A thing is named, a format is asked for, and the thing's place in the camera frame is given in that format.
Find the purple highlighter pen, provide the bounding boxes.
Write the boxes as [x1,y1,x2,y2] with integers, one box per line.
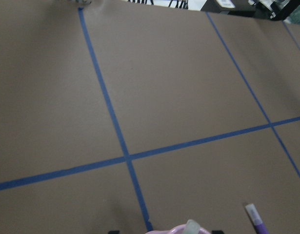
[245,203,269,234]

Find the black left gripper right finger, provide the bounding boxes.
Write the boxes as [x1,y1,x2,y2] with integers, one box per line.
[211,230,223,234]

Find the green highlighter pen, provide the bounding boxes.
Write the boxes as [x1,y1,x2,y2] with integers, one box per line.
[182,219,200,234]

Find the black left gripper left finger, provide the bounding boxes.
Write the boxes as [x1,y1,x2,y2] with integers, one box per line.
[108,230,120,234]

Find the pink mesh pen holder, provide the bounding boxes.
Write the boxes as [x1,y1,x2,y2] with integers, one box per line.
[145,224,211,234]

